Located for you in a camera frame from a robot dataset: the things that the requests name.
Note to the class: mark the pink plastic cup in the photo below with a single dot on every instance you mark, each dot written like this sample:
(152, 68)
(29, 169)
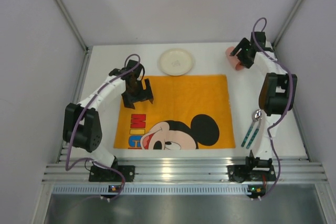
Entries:
(233, 60)

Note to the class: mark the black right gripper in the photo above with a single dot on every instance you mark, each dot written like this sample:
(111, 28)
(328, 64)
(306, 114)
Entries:
(243, 53)

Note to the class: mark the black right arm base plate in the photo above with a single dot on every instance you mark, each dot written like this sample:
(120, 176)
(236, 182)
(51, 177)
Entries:
(243, 173)

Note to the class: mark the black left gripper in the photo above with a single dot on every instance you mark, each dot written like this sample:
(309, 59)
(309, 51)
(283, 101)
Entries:
(137, 95)

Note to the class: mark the slotted grey cable duct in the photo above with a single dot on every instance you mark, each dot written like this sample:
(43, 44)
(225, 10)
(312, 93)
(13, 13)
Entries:
(156, 189)

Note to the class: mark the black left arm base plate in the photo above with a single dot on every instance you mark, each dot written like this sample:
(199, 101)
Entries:
(98, 174)

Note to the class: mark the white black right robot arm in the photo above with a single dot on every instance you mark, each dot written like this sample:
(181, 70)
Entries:
(277, 93)

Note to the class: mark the teal handled fork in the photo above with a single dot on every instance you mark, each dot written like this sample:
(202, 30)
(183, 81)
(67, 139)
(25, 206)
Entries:
(248, 134)

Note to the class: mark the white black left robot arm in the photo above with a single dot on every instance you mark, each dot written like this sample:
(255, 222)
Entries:
(82, 127)

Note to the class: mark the orange Mickey Mouse placemat cloth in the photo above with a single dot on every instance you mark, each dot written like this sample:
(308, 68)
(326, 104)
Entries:
(188, 113)

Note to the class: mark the teal handled spoon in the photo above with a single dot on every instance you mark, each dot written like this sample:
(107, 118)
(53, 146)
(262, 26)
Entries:
(256, 117)

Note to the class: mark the cream round plate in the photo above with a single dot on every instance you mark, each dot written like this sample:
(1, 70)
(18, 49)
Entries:
(176, 62)

